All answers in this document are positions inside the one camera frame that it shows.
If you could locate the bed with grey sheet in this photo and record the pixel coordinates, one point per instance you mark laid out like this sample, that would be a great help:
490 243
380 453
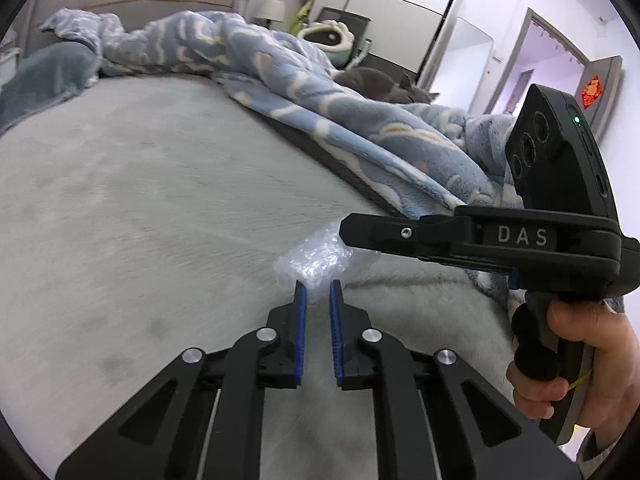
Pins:
125 210

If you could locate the grey cat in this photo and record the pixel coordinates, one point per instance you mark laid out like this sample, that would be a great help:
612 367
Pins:
380 85

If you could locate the dark grey cabinet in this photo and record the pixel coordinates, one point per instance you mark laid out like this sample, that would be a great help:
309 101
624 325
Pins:
352 20

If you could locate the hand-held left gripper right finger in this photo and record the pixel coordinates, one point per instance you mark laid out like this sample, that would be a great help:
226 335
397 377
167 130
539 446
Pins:
336 330

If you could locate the teal pillow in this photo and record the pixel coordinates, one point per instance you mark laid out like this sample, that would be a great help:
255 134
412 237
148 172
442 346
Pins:
45 80

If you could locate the blue patterned blanket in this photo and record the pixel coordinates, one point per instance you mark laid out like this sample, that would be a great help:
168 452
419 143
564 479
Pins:
300 85

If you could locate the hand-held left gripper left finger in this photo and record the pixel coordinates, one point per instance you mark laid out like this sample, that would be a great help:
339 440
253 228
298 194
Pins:
300 330

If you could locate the person's right forearm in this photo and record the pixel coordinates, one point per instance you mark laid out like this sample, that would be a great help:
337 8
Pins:
605 450

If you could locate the person's right hand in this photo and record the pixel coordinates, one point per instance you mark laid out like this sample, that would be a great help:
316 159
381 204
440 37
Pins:
615 350

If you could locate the white wardrobe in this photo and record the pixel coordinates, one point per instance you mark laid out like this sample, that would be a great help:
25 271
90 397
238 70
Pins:
400 10

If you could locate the grey door frame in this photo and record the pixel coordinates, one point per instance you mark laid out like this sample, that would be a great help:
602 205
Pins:
525 35

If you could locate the clear bubble wrap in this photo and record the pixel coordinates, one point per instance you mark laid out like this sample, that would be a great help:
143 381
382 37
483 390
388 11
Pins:
315 260

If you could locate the red door decoration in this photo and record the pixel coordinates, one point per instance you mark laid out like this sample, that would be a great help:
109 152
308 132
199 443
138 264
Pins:
590 90

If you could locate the grey open door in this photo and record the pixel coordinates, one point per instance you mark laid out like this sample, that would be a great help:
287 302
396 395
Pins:
612 80

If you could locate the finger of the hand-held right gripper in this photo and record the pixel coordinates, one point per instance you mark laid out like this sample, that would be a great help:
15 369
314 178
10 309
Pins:
390 235

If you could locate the bedside lamp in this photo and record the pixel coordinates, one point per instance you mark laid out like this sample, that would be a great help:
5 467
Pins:
270 9

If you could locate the yellow green toy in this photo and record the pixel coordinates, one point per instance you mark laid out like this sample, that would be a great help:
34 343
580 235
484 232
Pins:
301 15

